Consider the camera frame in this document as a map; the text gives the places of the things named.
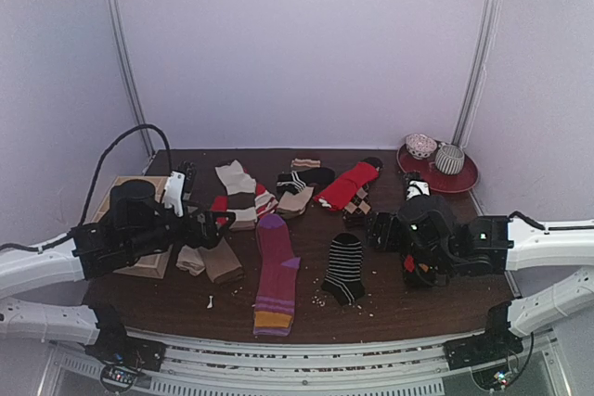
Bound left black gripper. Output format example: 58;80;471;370
124;198;235;259

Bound purple magenta striped sock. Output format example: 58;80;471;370
253;213;301;337

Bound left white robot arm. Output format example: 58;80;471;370
1;179;236;363

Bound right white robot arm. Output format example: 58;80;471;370
365;211;593;367

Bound red beige striped socks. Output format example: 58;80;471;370
211;160;278;231

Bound brown argyle sock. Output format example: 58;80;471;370
342;184;372;228

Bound brown beige sock pair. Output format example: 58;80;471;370
175;238;244;285

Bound black orange argyle sock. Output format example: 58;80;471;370
402;254;437;288

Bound red sock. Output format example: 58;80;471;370
314;157;383;211

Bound black striped ankle sock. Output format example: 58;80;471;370
321;233;366;306

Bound red round plate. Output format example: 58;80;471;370
396;141;480;194

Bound tan ankle sock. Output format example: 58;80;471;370
276;186;314;220

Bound wooden compartment box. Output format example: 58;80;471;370
81;176;174;279

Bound patterned white bowl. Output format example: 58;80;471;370
405;134;438;160

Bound black white striped sock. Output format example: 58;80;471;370
276;167;335;195

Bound striped grey cup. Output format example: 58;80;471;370
434;143;465;175

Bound beige striped folded sock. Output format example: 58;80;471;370
291;159;321;171

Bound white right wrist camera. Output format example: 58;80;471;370
406;180;431;200

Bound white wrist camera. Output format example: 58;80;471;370
406;180;431;200
161;171;186;218

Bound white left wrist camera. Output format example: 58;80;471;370
161;171;186;218

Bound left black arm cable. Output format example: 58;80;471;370
76;123;172;225

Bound aluminium front rail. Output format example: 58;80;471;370
45;319;558;396

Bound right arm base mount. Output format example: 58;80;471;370
444;317;523;371

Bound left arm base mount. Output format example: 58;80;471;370
84;306;166;395

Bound right aluminium corner post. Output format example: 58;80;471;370
452;0;501;149

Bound aluminium corner post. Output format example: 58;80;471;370
97;0;157;159
452;0;501;149

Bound left aluminium corner post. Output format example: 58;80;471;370
97;0;157;159

